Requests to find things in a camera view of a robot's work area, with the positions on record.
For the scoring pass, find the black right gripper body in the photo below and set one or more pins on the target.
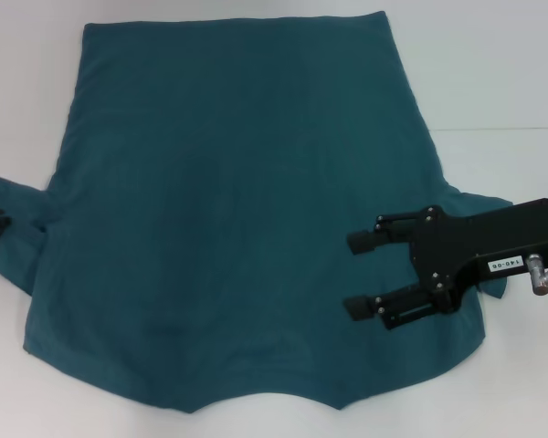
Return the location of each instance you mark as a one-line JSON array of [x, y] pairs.
[[475, 242]]

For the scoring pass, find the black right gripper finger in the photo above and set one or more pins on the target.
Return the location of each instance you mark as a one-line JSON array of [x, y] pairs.
[[361, 308], [363, 242]]

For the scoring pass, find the teal blue shirt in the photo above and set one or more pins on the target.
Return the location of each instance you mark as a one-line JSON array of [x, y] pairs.
[[237, 182]]

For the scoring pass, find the right wrist silver knob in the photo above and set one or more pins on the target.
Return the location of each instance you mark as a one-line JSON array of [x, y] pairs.
[[541, 280]]

